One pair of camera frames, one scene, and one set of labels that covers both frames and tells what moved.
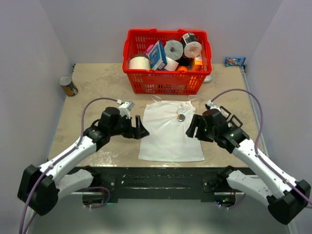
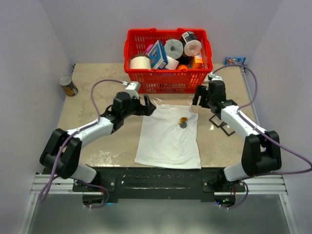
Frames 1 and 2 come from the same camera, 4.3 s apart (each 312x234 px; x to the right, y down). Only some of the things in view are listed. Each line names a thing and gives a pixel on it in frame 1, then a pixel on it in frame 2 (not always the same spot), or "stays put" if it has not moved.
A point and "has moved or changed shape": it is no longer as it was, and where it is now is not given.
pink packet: x=148 y=49 stays put
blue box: x=157 y=56 stays put
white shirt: x=165 y=124 has moved or changed shape
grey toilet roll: x=173 y=49 stays put
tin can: x=69 y=88 stays put
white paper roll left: x=139 y=61 stays put
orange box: x=198 y=62 stays put
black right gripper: x=190 y=131 → x=201 y=90
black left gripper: x=138 y=132 → x=143 y=110
